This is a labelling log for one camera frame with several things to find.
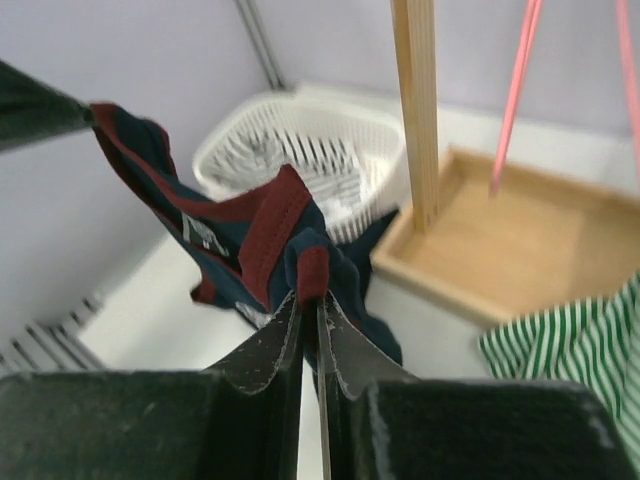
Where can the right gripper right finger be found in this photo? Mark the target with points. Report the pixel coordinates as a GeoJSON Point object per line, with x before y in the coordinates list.
{"type": "Point", "coordinates": [356, 439]}

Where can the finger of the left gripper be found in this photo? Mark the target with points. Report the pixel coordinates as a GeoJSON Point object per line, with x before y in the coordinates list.
{"type": "Point", "coordinates": [33, 111]}

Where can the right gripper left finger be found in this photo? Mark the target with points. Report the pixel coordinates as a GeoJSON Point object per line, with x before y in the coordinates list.
{"type": "Point", "coordinates": [253, 426]}

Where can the navy maroon tank top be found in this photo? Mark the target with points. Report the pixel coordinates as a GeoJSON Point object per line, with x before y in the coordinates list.
{"type": "Point", "coordinates": [254, 249]}

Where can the pink hanger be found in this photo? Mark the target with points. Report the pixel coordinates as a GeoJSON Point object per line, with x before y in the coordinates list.
{"type": "Point", "coordinates": [527, 36]}
{"type": "Point", "coordinates": [629, 71]}

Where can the green striped tank top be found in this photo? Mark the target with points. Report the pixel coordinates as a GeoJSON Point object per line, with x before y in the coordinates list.
{"type": "Point", "coordinates": [594, 342]}

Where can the pink hanger under green top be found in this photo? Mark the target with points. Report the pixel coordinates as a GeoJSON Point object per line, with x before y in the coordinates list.
{"type": "Point", "coordinates": [629, 71]}

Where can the wooden clothes rack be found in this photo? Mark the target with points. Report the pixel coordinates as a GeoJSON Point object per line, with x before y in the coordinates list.
{"type": "Point", "coordinates": [564, 223]}

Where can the black white striped shirt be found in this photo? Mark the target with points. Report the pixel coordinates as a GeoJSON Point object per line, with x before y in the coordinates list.
{"type": "Point", "coordinates": [329, 167]}

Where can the white plastic basket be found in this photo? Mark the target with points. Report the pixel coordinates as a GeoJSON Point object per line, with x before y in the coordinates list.
{"type": "Point", "coordinates": [377, 136]}

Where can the aluminium rail frame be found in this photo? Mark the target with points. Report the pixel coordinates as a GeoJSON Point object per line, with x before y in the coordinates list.
{"type": "Point", "coordinates": [53, 345]}

